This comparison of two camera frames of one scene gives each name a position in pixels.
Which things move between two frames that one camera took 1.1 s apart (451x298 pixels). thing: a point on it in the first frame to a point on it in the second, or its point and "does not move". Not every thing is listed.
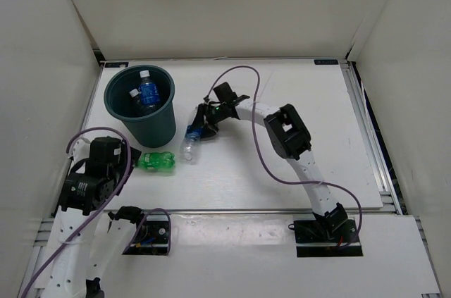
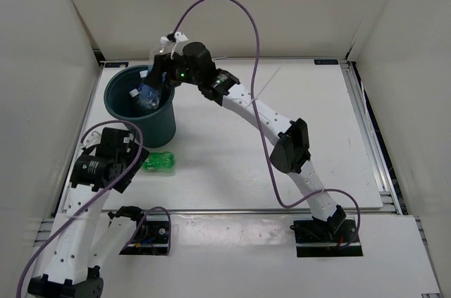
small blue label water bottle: (191, 144) to (149, 95)
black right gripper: (208, 130) to (161, 63)
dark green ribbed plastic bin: (141, 96) does not move
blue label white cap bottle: (149, 91) does not move
